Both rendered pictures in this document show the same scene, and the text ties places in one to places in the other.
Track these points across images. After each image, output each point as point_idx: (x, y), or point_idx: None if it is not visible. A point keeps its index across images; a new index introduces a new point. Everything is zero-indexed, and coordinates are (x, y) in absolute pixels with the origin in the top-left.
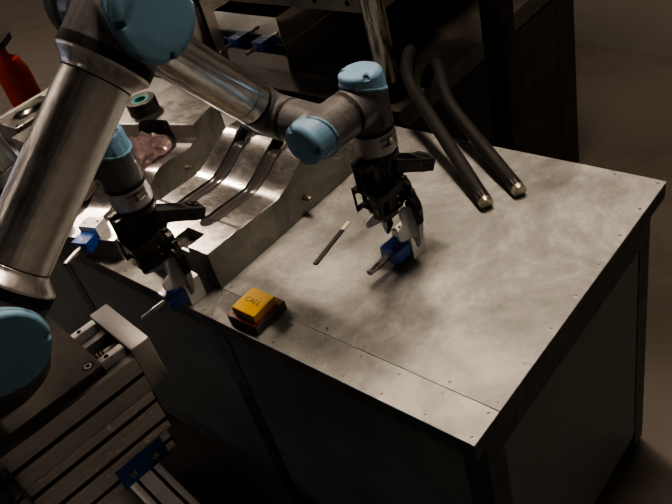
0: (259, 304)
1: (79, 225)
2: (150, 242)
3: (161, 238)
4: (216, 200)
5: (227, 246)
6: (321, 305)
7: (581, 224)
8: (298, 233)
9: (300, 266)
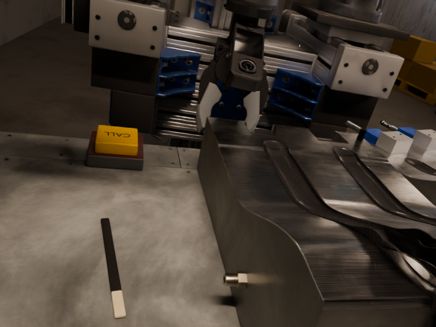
0: (104, 133)
1: (398, 132)
2: (218, 41)
3: (218, 48)
4: (324, 176)
5: (210, 141)
6: (38, 178)
7: None
8: (196, 259)
9: (126, 213)
